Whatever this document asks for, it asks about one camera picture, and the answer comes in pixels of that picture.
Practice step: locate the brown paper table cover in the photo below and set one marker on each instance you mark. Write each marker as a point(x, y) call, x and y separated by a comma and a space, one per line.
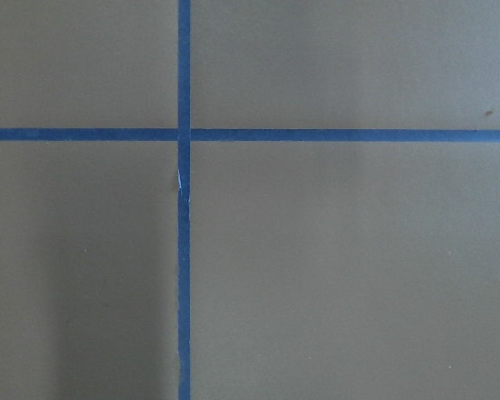
point(323, 266)

